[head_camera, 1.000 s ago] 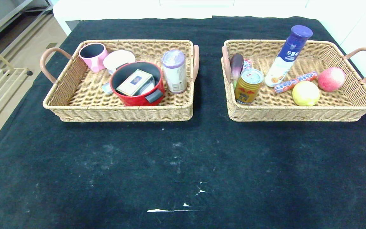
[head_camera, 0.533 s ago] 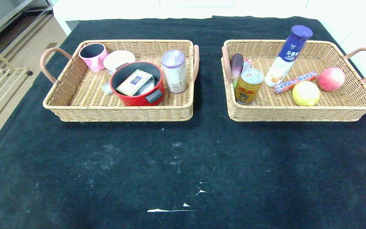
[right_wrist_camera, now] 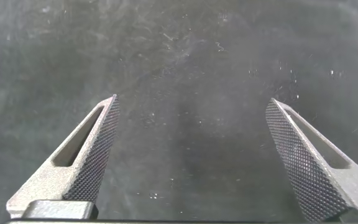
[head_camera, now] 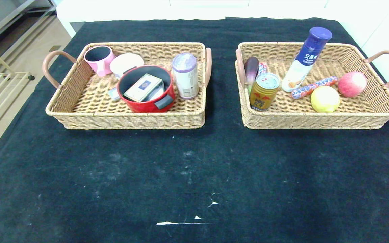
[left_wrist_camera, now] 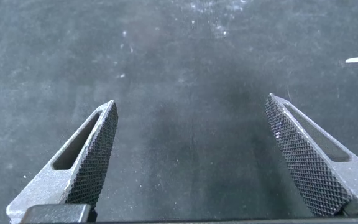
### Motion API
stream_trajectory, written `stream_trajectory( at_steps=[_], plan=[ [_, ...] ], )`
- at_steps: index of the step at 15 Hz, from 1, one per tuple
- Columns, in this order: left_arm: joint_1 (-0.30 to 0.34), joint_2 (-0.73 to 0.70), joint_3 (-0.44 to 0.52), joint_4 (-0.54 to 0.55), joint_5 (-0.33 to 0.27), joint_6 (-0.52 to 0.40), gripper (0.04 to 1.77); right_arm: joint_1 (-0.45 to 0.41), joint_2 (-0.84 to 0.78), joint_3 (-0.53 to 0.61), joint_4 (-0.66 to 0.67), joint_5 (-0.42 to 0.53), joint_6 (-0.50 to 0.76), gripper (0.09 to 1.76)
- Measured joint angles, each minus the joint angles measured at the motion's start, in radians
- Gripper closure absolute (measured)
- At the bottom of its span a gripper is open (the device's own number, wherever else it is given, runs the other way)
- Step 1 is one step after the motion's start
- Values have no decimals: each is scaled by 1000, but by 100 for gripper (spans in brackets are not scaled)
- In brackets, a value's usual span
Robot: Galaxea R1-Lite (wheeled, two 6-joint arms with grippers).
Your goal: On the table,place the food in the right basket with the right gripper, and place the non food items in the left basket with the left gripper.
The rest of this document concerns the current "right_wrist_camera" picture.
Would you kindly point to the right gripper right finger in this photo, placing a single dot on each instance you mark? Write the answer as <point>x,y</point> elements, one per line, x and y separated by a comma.
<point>315,174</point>

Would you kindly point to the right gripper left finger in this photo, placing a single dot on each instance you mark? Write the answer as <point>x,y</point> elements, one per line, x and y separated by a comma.
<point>73,177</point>

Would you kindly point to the black table cloth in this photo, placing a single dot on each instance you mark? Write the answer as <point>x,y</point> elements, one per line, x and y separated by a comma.
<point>191,77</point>

